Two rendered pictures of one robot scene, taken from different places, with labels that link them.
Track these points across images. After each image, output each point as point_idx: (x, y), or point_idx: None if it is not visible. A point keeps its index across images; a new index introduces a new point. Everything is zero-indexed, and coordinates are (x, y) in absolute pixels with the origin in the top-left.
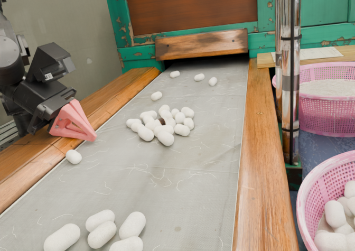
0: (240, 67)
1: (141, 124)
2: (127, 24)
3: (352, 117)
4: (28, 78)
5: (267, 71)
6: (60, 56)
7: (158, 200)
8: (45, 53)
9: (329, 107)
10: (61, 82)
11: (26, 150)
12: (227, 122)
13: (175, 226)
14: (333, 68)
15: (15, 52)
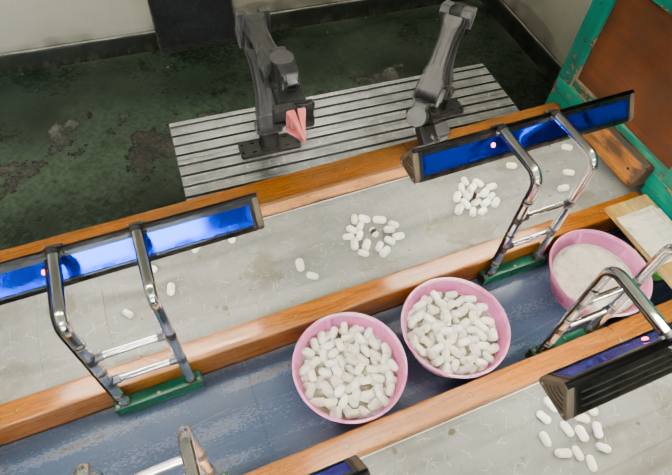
0: (622, 190)
1: (462, 188)
2: (577, 66)
3: (558, 292)
4: (424, 128)
5: (599, 219)
6: (442, 134)
7: (417, 235)
8: (435, 130)
9: (562, 277)
10: None
11: None
12: (501, 229)
13: (409, 248)
14: (638, 265)
15: (422, 121)
